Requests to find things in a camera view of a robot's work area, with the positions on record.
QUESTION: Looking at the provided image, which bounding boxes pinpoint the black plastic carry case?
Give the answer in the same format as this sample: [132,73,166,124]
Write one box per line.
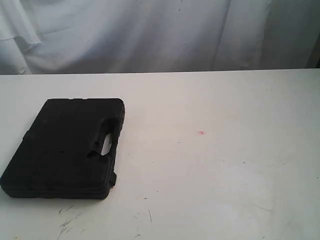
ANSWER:
[0,98,125,200]

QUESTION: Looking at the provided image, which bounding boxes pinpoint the white backdrop curtain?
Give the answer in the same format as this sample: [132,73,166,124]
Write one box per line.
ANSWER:
[0,0,320,75]

